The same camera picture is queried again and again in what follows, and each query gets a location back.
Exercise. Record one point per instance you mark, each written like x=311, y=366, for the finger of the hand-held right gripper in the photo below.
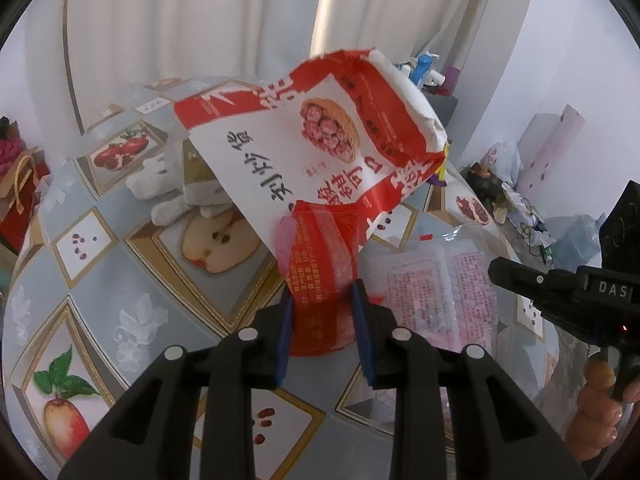
x=530, y=280

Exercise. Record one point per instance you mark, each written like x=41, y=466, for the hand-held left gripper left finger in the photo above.
x=282, y=340

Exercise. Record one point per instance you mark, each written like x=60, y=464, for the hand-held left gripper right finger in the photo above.
x=361, y=335

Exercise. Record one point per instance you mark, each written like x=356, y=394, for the red plastic wrapper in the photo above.
x=325, y=270

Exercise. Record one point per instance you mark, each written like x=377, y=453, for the red white snack bag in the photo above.
x=260, y=160

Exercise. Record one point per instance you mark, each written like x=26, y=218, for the white cotton glove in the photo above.
x=160, y=185

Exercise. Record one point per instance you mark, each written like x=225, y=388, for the person's right hand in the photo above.
x=595, y=420

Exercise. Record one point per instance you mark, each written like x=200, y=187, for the pile of crumpled rubbish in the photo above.
x=525, y=217

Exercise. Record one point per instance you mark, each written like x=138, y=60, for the clear pink print wrapper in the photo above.
x=440, y=290

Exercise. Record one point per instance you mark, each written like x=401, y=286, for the dark cardboard box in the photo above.
x=485, y=182

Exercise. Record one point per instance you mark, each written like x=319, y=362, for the white plastic bag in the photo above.
x=500, y=157

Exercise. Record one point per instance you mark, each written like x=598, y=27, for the white pink dotted board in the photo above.
x=555, y=150

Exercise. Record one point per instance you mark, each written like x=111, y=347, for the fruit print tablecloth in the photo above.
x=125, y=280

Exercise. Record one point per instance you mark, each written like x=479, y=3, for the grey cabinet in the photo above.
x=442, y=107

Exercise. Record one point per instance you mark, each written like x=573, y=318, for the purple box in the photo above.
x=453, y=80

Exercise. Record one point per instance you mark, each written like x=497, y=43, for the blue white container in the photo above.
x=424, y=66

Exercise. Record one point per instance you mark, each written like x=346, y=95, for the red gift bag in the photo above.
x=20, y=210

